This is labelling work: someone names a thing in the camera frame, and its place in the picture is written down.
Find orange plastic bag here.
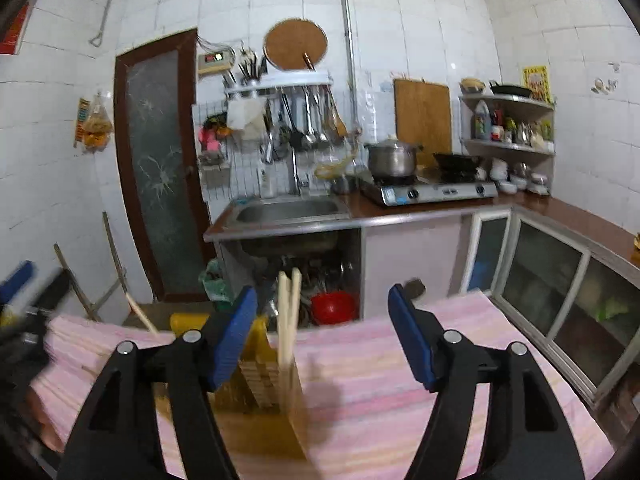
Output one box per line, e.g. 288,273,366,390
75,94,114,154

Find brown frosted glass door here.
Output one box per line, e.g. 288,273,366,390
114,29,213,303

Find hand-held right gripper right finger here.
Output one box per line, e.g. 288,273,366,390
388,283,586,480

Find oil bottle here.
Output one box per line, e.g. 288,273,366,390
472,100,494,141

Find yellow perforated utensil holder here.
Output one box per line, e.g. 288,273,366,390
170,312,311,461

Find steel sink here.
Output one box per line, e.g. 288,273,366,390
222,195,353,232

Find grey wall pipe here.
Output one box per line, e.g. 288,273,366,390
336,0,359,131

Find beige wall controller box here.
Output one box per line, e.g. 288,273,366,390
196,50,236,77

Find wooden chopstick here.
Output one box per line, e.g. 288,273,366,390
287,267,303,368
125,292,160,336
276,270,292,371

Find white corner shelf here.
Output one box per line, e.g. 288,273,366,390
459,92,557,157

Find pink striped tablecloth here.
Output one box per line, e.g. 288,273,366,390
30,290,616,480

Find yellow wall poster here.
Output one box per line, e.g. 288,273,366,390
522,65,552,104

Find brown kitchen counter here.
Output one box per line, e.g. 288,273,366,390
204,192,640,267

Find white bottle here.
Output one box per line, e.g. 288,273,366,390
257,167,278,200

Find steel gas stove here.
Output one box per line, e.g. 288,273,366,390
360,175,500,207

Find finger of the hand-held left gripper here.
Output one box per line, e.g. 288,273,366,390
0,260,71,318

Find wooden sticks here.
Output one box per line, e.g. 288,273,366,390
52,212,132,322

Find white bowls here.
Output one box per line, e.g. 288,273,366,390
489,157,551,196

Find black wok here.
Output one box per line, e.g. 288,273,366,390
432,152,484,174

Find glass door cabinets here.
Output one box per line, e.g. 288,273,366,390
460,207,640,402

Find knife holder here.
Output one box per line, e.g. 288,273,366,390
235,50,269,87

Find steel cooking pot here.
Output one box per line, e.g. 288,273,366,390
365,137,424,179

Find round brown lid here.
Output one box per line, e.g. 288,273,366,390
263,18,329,72

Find wire wall basket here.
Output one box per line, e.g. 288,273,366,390
197,112,234,169

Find metal utensil rack shelf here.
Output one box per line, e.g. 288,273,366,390
223,71,334,99

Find black pan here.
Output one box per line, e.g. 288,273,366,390
489,80,534,99

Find red plastic basin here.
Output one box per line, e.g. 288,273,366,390
311,291,359,325

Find row of hanging kitchen utensils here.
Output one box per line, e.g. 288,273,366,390
264,87,349,162

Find wall stickers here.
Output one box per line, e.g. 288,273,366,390
592,61,621,96

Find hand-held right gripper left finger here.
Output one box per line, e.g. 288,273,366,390
57,285,258,480

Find wooden cutting board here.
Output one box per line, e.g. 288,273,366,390
393,78,453,167

